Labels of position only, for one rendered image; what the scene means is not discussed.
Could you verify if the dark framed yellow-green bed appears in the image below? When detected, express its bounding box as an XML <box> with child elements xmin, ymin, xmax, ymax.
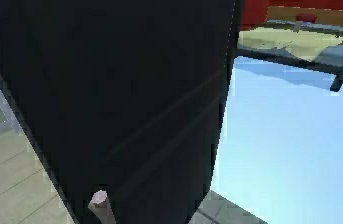
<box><xmin>235</xmin><ymin>5</ymin><xmax>343</xmax><ymax>93</ymax></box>

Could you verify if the small red pillow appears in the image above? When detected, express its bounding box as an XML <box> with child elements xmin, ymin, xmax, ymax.
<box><xmin>294</xmin><ymin>13</ymin><xmax>318</xmax><ymax>24</ymax></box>

